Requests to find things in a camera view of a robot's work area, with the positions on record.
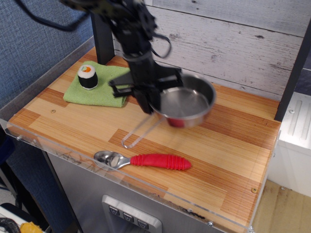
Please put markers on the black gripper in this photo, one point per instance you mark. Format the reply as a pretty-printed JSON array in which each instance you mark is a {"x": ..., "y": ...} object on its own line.
[{"x": 145, "y": 74}]

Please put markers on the stainless steel pan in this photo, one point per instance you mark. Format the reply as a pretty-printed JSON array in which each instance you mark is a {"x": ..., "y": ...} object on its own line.
[{"x": 181, "y": 107}]

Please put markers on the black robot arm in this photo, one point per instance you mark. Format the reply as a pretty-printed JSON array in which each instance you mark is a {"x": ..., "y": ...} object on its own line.
[{"x": 134, "y": 28}]

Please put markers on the green folded cloth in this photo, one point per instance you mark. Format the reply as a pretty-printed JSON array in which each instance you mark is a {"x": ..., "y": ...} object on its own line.
[{"x": 102, "y": 95}]

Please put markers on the toy sushi roll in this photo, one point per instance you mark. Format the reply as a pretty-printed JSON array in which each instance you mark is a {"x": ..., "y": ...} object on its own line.
[{"x": 87, "y": 77}]

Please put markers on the stainless steel cabinet front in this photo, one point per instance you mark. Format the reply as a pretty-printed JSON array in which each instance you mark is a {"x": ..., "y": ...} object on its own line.
[{"x": 85, "y": 186}]

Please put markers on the silver button control panel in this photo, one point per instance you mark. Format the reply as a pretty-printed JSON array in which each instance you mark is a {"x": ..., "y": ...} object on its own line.
[{"x": 131, "y": 215}]

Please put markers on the clear acrylic front guard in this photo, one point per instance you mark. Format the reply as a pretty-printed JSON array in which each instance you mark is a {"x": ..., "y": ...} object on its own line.
[{"x": 229, "y": 159}]

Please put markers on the yellow object bottom left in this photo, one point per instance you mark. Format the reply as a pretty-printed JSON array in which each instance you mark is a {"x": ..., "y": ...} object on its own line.
[{"x": 30, "y": 227}]

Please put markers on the dark left vertical post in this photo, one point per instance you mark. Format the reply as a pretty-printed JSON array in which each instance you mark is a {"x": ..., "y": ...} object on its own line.
[{"x": 103, "y": 40}]

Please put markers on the dark vertical post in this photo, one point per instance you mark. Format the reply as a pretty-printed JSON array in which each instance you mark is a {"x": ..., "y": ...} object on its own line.
[
  {"x": 295, "y": 74},
  {"x": 103, "y": 40}
]

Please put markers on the red handled metal spoon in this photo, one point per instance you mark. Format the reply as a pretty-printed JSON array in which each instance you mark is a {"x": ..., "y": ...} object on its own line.
[{"x": 116, "y": 160}]

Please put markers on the dark right vertical post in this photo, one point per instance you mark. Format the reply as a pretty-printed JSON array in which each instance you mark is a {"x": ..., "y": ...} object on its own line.
[{"x": 295, "y": 74}]

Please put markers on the white aluminium frame block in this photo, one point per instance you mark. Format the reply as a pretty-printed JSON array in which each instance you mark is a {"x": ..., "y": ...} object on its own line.
[{"x": 290, "y": 165}]

